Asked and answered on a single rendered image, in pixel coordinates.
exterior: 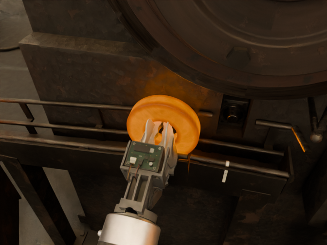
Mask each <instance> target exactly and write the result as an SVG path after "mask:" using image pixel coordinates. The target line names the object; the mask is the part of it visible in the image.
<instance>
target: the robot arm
mask: <svg viewBox="0 0 327 245"><path fill-rule="evenodd" d="M162 127H163V131H162V141H161V142H160V143H159V145H155V139H156V138H157V137H158V136H159V130H160V129H161V128H162ZM177 162H178V153H177V148H176V145H175V139H174V133H173V129H172V126H171V125H170V124H169V122H167V123H165V122H153V121H152V120H151V119H148V120H147V122H146V125H145V132H144V134H143V136H142V138H141V139H140V140H139V141H131V140H129V142H128V144H127V148H126V151H125V154H124V157H123V160H122V163H121V166H120V169H121V171H122V173H123V175H124V177H125V179H126V181H127V182H128V185H127V189H126V192H125V196H124V198H121V200H120V203H119V204H116V206H115V209H114V213H109V214H108V215H107V216H106V219H105V222H104V225H103V228H102V230H99V231H98V233H97V235H98V236H100V237H99V240H98V244H97V245H158V240H159V236H160V232H161V229H160V227H159V226H157V225H156V221H157V217H158V216H157V215H156V214H155V213H153V212H151V211H149V210H151V209H152V208H153V207H154V205H155V204H156V203H157V201H158V200H159V199H160V197H161V196H162V192H163V189H164V188H165V187H166V186H168V182H167V181H168V179H169V176H174V170H175V168H176V166H177Z"/></svg>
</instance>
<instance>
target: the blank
mask: <svg viewBox="0 0 327 245"><path fill-rule="evenodd" d="M148 119H151V120H152V121H153V122H165V123H167V122H169V124H170V125H171V126H173V127H174V128H175V130H176V133H175V134H174V139H175V145H176V148H177V153H184V154H189V153H190V152H191V151H192V150H193V149H194V148H195V147H196V146H197V144H198V141H199V136H200V121H199V119H198V117H197V115H196V113H195V112H194V110H193V109H192V108H191V107H190V106H189V105H188V104H186V103H185V102H183V101H181V100H179V99H177V98H174V97H171V96H167V95H152V96H148V97H145V98H143V99H141V100H140V101H138V102H137V103H136V104H135V105H134V107H133V108H132V110H131V112H130V114H129V116H128V119H127V131H128V134H129V136H130V138H131V139H132V141H139V140H140V139H141V138H142V136H143V134H144V132H145V125H146V122H147V120H148ZM161 141H162V134H160V133H159V136H158V137H157V138H156V139H155V145H159V143H160V142H161Z"/></svg>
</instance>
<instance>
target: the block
mask: <svg viewBox="0 0 327 245"><path fill-rule="evenodd" d="M302 197H303V203H304V209H305V216H306V222H307V224H308V225H310V226H313V227H318V228H324V226H325V223H326V221H327V149H326V151H325V152H324V154H323V156H322V157H321V159H320V161H319V162H318V164H317V165H316V167H315V169H314V170H313V172H312V174H311V175H310V177H309V179H308V180H307V182H306V183H305V185H304V187H303V188H302Z"/></svg>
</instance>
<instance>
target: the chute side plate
mask: <svg viewBox="0 0 327 245"><path fill-rule="evenodd" d="M0 155H4V156H8V157H13V158H17V159H18V160H19V162H20V163H21V164H25V165H32V166H39V167H47V168H54V169H61V170H68V171H76V172H83V173H90V174H97V175H107V176H114V177H122V178H125V177H124V175H123V173H122V171H121V169H120V166H121V163H122V160H123V157H124V153H116V152H107V151H98V150H88V149H80V148H71V147H63V146H54V145H45V144H36V143H27V142H19V141H9V140H0ZM225 170H227V171H228V173H227V176H226V180H225V182H222V179H223V175H224V171H225ZM167 182H168V184H172V185H180V186H187V187H192V188H197V189H202V190H207V191H212V192H217V193H223V194H228V195H233V196H237V197H239V196H240V193H241V190H242V189H244V190H249V191H254V192H259V193H266V194H270V195H271V196H270V198H269V200H268V203H272V204H275V203H276V201H277V199H278V197H279V195H280V193H281V191H282V189H283V187H284V186H285V184H286V182H287V179H286V178H281V177H275V176H269V175H263V174H258V173H252V172H247V171H242V170H237V169H231V168H226V167H221V166H216V165H209V164H204V163H199V162H194V161H190V162H189V171H188V164H187V160H181V159H178V162H177V166H176V168H175V170H174V176H169V179H168V181H167Z"/></svg>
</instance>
